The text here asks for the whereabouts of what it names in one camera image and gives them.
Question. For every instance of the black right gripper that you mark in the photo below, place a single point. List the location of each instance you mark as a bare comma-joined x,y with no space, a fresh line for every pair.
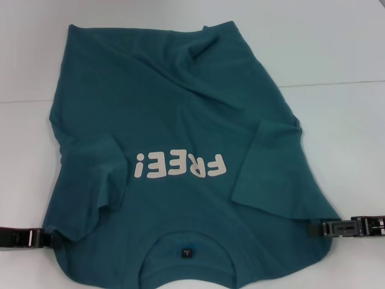
373,225

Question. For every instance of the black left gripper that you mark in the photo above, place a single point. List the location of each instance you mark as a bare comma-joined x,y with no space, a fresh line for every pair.
15,238

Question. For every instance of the teal t-shirt with FREE print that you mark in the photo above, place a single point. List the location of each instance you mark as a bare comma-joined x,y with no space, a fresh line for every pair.
168,105

